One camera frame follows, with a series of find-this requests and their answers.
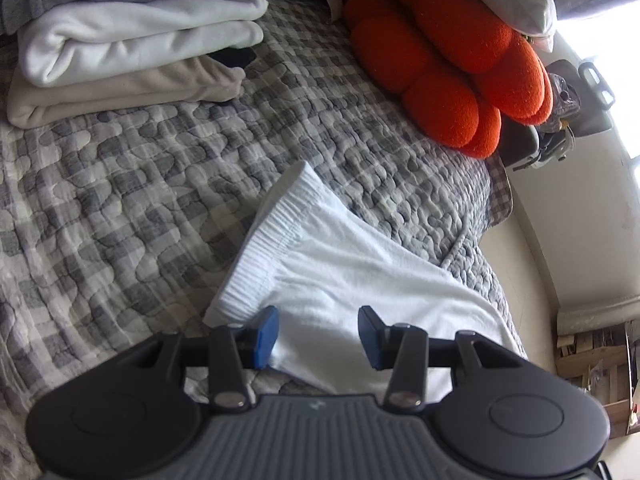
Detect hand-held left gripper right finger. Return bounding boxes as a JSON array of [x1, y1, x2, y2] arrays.
[[357, 305, 524, 408]]

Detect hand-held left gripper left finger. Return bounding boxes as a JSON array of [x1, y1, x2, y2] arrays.
[[115, 305, 281, 408]]

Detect white pants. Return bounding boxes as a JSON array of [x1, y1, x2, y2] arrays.
[[202, 160, 528, 401]]

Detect grey plaid sofa cover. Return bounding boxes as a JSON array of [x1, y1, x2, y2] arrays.
[[487, 152, 516, 231]]

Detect grey pebble quilted blanket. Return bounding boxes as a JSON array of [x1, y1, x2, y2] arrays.
[[0, 0, 516, 480]]

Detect wooden shelf unit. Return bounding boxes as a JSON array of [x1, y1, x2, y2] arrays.
[[552, 322, 640, 436]]

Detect beige folded garment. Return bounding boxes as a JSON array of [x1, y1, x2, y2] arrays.
[[6, 52, 246, 128]]

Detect camouflage backpack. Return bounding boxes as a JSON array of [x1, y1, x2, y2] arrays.
[[542, 72, 581, 133]]

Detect white folded sweatshirt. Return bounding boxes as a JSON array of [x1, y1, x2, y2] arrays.
[[17, 0, 269, 87]]

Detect grey folded sweatshirt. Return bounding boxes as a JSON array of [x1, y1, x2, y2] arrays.
[[0, 0, 201, 36]]

